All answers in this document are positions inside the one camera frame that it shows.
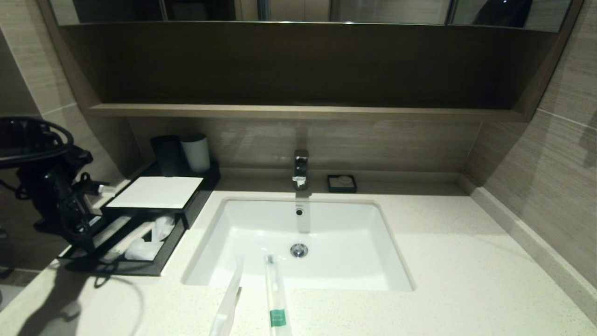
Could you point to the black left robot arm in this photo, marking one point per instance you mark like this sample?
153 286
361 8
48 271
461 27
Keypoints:
46 186

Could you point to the chrome sink drain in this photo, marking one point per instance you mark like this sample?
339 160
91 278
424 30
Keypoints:
299 250

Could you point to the brown wooden wall shelf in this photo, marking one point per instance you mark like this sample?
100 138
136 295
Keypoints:
298 70

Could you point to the wall mirror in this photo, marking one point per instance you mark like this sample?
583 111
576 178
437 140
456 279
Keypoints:
303 10

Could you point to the small white sachets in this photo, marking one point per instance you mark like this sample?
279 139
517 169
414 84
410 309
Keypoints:
142 251

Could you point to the wrapped toothbrush with green label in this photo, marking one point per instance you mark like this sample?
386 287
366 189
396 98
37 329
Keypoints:
277 298

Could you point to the black cup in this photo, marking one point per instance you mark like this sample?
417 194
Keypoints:
167 156

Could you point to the black soap dish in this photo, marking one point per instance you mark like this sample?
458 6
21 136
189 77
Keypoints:
342 187

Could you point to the white cup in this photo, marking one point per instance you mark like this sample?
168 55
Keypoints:
196 154

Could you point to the white ceramic sink basin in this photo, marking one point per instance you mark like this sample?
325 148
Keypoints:
345 252

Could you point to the chrome faucet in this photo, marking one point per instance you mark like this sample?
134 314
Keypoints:
301 168

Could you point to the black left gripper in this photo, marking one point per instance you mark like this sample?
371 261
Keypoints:
70 221

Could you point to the white packet with pink item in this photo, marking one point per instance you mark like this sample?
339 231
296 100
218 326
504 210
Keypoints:
164 226

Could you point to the wrapped beige comb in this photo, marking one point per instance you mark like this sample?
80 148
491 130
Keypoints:
137 239

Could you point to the beige soap bar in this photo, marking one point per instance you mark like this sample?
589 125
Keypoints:
345 179

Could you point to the black tray with sachets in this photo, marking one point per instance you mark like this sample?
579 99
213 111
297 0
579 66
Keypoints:
154 266

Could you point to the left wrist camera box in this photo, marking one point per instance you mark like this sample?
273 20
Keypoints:
107 190

